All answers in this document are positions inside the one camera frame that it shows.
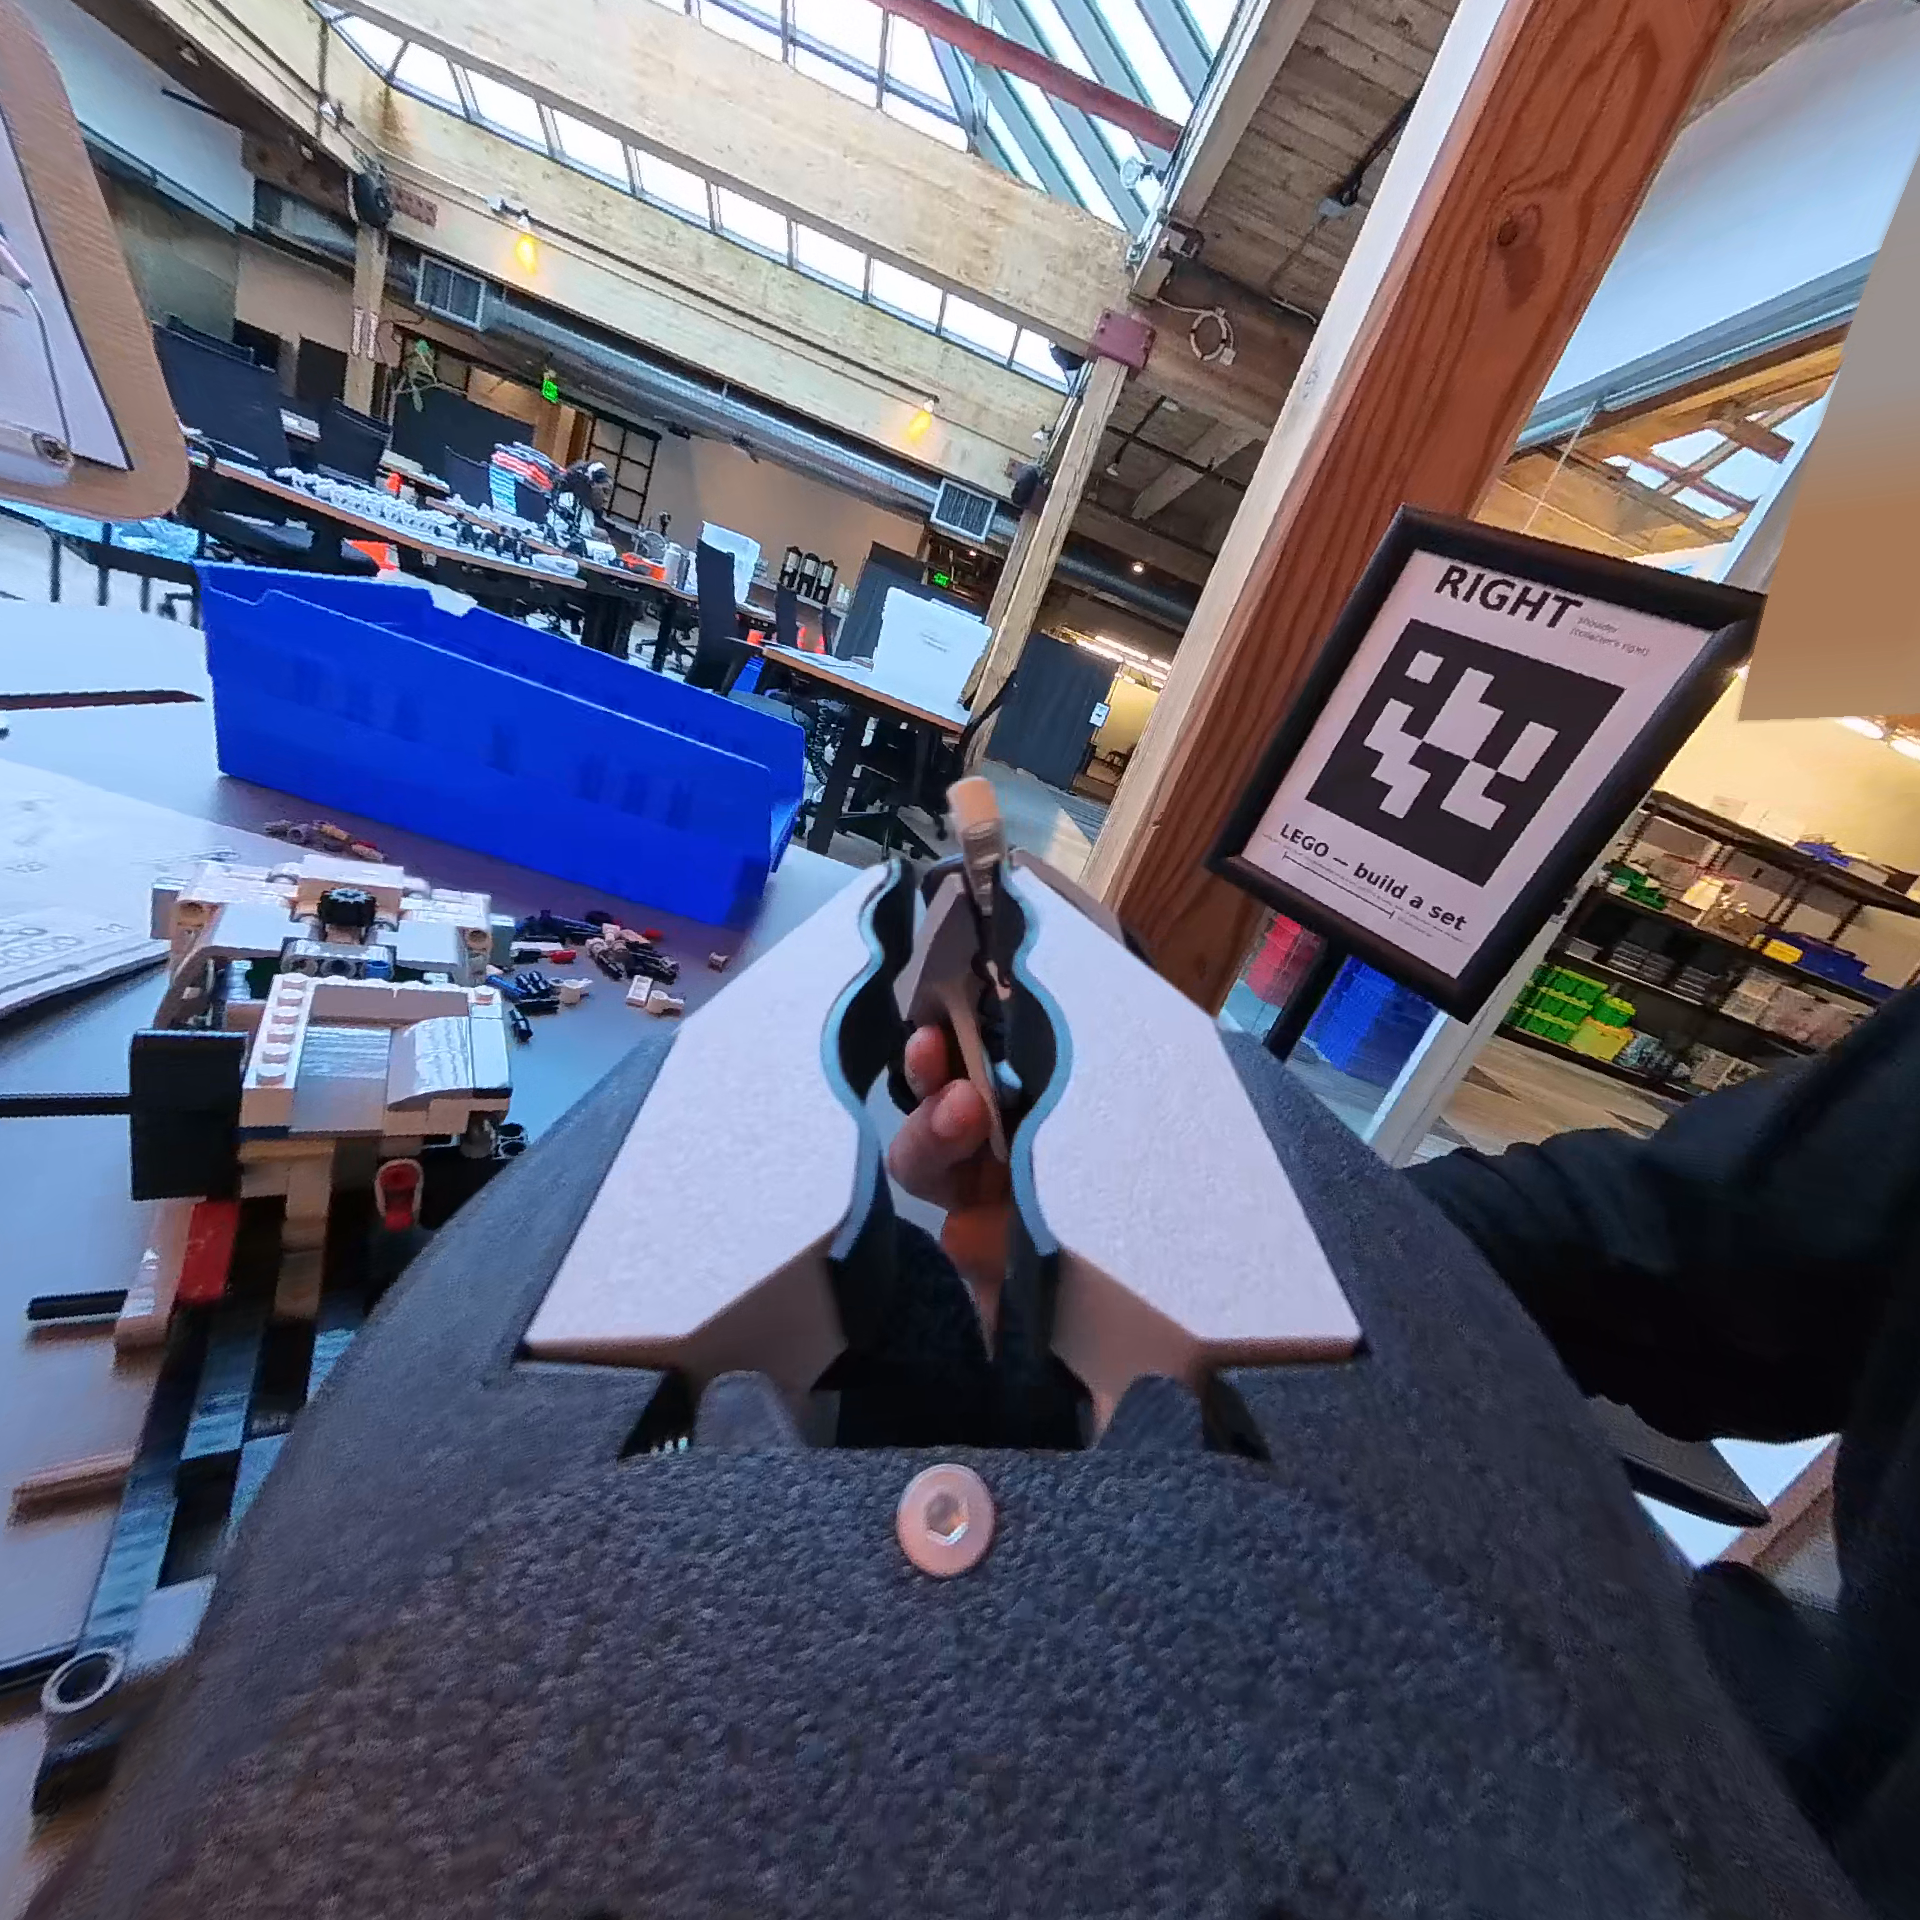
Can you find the person's right forearm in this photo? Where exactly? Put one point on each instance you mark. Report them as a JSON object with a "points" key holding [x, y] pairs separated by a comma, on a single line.
{"points": [[1694, 1215]]}

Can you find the person's grey pants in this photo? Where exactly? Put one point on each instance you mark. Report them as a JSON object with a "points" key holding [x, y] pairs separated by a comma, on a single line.
{"points": [[1815, 1725]]}

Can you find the person's right hand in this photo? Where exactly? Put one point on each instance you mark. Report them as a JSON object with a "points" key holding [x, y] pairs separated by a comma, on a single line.
{"points": [[938, 1132]]}

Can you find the pile of small lego pieces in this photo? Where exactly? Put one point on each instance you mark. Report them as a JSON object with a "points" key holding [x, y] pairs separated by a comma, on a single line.
{"points": [[599, 961]]}

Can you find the lego instruction booklet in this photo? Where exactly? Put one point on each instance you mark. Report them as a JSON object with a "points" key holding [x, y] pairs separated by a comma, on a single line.
{"points": [[59, 901]]}

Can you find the blue plastic bin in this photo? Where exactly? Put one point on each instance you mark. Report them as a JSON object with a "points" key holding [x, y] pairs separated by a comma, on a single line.
{"points": [[494, 735]]}

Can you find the black background desk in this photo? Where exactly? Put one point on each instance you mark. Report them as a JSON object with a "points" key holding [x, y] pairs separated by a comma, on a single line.
{"points": [[884, 706]]}

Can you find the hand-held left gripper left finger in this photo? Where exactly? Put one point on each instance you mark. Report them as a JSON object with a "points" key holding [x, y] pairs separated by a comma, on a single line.
{"points": [[705, 1172]]}

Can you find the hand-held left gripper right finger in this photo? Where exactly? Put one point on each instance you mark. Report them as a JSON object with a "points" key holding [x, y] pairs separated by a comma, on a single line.
{"points": [[1170, 1185]]}

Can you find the grey and white lego model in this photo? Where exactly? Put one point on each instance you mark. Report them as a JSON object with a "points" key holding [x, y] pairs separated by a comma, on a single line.
{"points": [[376, 1036]]}

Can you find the pale flat panel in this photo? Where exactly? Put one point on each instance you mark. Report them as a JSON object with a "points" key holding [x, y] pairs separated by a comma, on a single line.
{"points": [[1846, 541]]}

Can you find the metal shelving rack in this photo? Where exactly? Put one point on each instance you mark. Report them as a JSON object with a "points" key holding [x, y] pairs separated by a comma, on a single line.
{"points": [[1723, 961]]}

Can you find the white lego beam with holes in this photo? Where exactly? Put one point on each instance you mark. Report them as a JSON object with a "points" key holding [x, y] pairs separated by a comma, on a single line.
{"points": [[945, 961]]}

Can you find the metal air duct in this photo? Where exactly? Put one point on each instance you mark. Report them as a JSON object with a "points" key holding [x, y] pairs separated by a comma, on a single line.
{"points": [[721, 399]]}

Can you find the black framed sign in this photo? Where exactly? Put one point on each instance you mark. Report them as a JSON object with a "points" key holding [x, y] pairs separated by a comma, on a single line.
{"points": [[1483, 751]]}

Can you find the long work table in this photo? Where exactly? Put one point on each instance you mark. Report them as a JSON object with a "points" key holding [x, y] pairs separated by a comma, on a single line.
{"points": [[451, 533]]}

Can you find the wooden post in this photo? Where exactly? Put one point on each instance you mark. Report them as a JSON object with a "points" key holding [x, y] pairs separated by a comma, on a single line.
{"points": [[1350, 524]]}

